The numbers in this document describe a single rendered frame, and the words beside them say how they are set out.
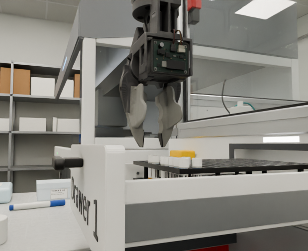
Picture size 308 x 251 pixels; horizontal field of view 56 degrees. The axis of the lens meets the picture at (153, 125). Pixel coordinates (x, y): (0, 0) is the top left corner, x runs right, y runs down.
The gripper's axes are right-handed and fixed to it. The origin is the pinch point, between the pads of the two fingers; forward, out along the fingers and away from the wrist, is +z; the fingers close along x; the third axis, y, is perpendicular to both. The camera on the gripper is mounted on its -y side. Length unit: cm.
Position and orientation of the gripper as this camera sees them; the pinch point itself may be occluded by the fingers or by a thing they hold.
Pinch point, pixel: (150, 138)
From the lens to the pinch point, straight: 44.9
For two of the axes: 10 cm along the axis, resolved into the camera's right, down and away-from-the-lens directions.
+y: 3.7, -0.6, -9.3
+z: 0.0, 10.0, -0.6
